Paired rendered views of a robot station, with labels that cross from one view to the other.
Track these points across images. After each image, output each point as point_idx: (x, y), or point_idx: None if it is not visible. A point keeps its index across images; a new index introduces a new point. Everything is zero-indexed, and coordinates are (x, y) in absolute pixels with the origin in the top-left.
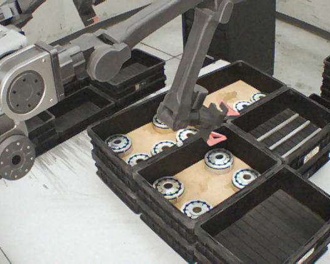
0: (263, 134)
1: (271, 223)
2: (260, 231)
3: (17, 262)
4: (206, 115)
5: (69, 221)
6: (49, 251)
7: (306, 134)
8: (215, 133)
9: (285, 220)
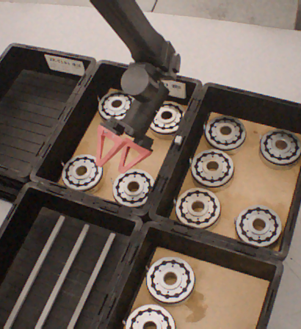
0: (97, 291)
1: (34, 141)
2: (43, 126)
3: (266, 30)
4: (129, 110)
5: (267, 91)
6: (251, 54)
7: (20, 327)
8: (133, 161)
9: (18, 150)
